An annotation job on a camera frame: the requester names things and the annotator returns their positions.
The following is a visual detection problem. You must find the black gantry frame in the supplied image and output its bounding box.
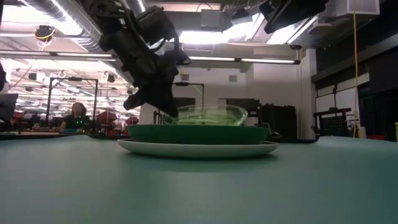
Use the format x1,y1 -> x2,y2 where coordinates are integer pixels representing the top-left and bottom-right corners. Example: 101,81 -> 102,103
174,82 -> 206,107
46,77 -> 100,134

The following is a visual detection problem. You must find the black wheeled cart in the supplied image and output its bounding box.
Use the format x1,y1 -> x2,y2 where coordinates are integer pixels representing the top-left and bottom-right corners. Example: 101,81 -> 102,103
312,107 -> 354,138

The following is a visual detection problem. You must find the black cabinet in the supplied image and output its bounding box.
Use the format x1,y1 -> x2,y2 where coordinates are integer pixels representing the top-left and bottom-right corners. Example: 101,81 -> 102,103
260,104 -> 299,141

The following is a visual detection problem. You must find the black ceiling cable reel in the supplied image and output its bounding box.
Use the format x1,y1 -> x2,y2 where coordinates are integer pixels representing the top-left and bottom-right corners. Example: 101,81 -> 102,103
33,25 -> 56,43

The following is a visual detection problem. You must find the hanging yellow cable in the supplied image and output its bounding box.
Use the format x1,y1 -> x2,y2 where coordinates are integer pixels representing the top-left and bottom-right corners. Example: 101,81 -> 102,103
352,0 -> 359,138

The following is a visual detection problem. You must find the long ceiling light bar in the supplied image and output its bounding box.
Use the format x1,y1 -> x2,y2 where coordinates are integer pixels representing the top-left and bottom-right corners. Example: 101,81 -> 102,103
0,51 -> 301,65

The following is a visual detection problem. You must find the large pale blue plate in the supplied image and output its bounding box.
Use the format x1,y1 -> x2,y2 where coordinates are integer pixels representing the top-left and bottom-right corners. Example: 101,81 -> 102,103
117,139 -> 279,160

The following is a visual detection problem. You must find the dark computer monitor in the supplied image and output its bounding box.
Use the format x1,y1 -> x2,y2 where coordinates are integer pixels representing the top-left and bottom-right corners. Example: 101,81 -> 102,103
0,93 -> 19,123

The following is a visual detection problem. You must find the clear green plastic plate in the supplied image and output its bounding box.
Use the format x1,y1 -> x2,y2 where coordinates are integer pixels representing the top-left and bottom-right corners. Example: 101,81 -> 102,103
161,104 -> 249,127

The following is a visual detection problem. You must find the dark green plastic plate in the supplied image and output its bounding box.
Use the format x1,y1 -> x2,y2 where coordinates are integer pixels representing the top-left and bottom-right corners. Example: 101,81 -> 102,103
126,124 -> 270,146

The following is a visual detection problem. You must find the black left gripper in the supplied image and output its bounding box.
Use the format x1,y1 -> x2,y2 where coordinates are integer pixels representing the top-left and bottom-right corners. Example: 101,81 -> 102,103
101,27 -> 192,119

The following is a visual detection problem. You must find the person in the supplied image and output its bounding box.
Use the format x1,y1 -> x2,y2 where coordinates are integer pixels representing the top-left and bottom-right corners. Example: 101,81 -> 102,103
58,102 -> 91,132

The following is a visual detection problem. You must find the green table mat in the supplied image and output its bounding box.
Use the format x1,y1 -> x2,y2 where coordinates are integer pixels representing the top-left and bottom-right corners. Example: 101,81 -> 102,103
0,134 -> 398,224

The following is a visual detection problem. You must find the silver ventilation duct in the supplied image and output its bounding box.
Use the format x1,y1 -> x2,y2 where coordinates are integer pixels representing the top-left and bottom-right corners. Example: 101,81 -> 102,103
24,0 -> 150,85

